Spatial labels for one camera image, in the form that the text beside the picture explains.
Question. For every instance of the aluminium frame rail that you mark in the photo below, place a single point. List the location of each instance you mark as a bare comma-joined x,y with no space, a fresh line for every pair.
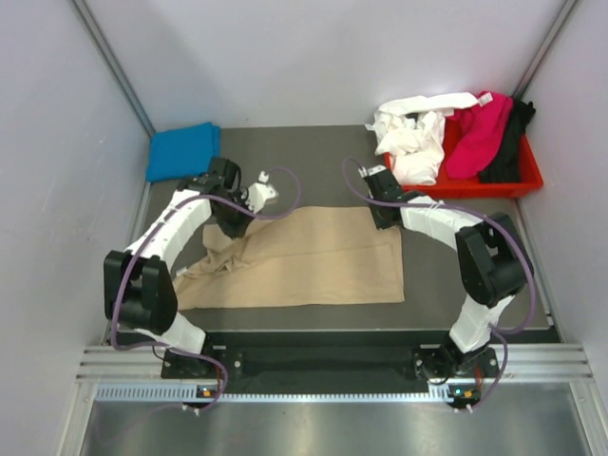
551,363

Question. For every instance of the black t shirt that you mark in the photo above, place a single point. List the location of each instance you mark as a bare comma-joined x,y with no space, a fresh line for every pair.
505,167

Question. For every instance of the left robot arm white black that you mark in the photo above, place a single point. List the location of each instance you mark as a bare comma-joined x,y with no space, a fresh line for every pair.
138,288

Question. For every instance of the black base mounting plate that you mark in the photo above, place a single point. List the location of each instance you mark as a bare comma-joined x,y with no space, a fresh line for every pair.
334,361

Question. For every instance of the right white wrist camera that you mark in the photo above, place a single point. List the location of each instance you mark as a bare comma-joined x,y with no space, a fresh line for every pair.
371,171

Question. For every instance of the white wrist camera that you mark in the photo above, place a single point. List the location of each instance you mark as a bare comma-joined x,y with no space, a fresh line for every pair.
261,193
371,171

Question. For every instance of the red plastic bin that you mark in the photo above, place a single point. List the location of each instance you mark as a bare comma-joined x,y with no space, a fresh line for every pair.
531,180

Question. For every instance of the grey slotted cable duct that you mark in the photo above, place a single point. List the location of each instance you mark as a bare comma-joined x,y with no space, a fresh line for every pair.
192,393

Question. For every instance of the pink t shirt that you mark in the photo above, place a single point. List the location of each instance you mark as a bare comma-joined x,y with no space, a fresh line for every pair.
482,127

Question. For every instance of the beige t shirt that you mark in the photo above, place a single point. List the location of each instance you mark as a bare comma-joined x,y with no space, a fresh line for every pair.
316,255

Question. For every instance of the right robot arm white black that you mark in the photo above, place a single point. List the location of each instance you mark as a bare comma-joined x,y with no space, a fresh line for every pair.
493,264

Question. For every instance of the folded blue t shirt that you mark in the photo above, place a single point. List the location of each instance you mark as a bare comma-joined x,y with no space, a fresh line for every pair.
182,152

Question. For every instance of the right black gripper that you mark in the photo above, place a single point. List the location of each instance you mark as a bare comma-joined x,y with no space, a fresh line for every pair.
380,223

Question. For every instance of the white t shirt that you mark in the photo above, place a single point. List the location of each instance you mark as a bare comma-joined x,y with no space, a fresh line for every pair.
411,132

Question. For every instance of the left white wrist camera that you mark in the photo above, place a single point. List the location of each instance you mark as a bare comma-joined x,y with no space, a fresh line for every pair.
261,193

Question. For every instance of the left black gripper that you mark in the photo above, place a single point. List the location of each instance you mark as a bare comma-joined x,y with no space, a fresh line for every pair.
238,230

